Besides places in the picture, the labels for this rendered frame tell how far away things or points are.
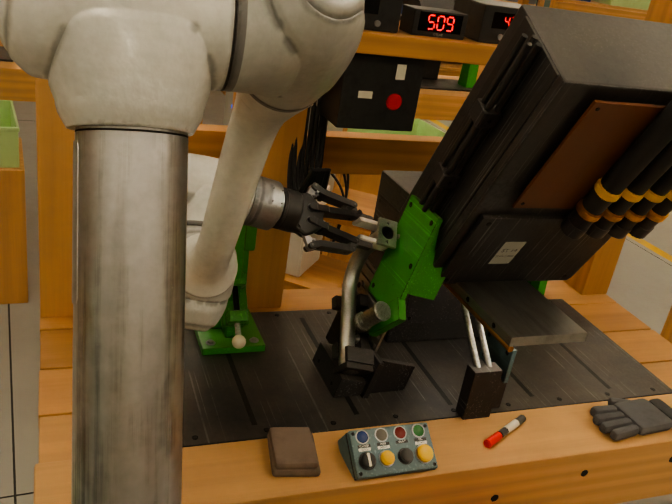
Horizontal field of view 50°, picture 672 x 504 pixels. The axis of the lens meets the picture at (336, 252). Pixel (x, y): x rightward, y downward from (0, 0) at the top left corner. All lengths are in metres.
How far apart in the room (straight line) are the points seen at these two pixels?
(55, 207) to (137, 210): 0.89
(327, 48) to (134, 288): 0.27
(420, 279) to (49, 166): 0.74
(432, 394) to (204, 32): 1.00
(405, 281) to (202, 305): 0.39
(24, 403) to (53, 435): 1.55
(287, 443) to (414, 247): 0.41
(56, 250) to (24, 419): 1.31
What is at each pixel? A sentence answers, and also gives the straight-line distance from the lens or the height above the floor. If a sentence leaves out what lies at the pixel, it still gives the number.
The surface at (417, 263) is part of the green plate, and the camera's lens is 1.32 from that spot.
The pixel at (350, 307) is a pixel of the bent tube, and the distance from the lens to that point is 1.43.
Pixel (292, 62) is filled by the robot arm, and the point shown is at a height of 1.60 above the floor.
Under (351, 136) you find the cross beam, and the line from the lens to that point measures 1.70.
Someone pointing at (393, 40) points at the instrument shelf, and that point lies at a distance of 1.44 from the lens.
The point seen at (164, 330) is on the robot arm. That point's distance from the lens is 0.67.
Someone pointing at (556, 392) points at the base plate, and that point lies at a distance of 1.61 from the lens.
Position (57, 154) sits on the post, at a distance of 1.49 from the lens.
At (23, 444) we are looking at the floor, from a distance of 2.70.
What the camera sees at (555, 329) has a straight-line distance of 1.34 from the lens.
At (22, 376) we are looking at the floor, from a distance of 3.01.
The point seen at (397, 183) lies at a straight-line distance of 1.54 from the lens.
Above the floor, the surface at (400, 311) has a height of 1.10.
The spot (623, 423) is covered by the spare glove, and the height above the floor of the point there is 0.92.
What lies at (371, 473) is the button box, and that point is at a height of 0.92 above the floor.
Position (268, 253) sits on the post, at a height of 1.02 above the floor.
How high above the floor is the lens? 1.72
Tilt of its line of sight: 24 degrees down
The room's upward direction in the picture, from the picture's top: 9 degrees clockwise
